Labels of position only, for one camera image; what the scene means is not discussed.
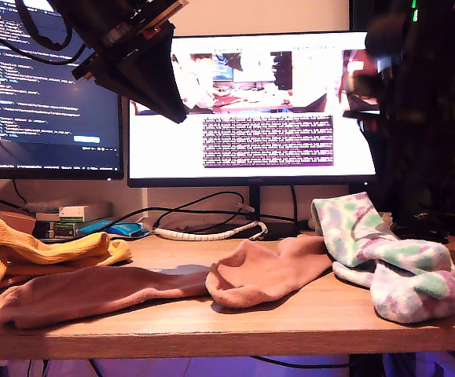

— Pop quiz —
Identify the black wallet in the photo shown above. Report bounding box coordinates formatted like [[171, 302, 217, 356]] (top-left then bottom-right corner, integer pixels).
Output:
[[391, 222, 451, 245]]

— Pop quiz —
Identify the pink sock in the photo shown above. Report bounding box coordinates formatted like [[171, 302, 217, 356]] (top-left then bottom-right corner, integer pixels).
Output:
[[205, 234, 334, 309], [0, 265, 212, 330]]

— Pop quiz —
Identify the green box stack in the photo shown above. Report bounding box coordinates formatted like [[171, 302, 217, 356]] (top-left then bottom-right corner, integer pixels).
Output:
[[36, 219, 77, 240]]

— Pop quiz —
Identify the thin black cable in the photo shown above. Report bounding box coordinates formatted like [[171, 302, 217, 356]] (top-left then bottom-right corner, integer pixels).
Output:
[[0, 178, 30, 215], [250, 354, 356, 370], [152, 190, 248, 233], [42, 206, 303, 243], [289, 185, 302, 227]]

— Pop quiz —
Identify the blue packet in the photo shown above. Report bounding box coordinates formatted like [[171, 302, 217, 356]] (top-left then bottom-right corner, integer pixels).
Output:
[[75, 219, 152, 240]]

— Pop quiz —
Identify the white spiral cable wrap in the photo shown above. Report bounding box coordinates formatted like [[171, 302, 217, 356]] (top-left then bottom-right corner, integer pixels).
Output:
[[154, 219, 270, 242]]

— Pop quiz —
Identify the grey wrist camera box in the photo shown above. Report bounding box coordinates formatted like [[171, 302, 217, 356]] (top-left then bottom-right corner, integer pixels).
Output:
[[374, 54, 395, 75], [132, 0, 191, 27]]

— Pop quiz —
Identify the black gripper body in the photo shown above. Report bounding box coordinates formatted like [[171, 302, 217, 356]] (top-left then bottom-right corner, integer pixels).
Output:
[[72, 19, 174, 82]]

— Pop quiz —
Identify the pastel tie-dye sock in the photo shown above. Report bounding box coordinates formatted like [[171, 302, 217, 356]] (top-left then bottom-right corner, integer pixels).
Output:
[[332, 251, 455, 325], [310, 192, 455, 276]]

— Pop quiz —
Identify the black monitor dark screen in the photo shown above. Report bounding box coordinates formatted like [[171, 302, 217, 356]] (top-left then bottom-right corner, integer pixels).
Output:
[[0, 0, 125, 181]]

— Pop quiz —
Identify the white and green box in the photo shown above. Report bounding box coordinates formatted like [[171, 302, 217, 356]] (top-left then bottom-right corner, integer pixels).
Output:
[[58, 205, 90, 224]]

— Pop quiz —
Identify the black monitor bright screen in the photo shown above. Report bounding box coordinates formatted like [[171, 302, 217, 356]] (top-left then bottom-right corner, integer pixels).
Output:
[[127, 30, 381, 241]]

